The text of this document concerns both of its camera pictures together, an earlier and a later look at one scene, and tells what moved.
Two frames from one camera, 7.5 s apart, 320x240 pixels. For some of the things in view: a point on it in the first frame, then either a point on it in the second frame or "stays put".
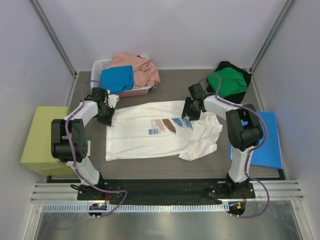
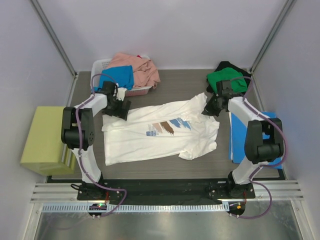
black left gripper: (107, 121) -> (123, 113)
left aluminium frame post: (43, 16) stays put
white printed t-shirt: (161, 128) stays put
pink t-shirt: (145, 71) stays put
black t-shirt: (238, 97) stays put
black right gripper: (194, 116) -> (208, 109)
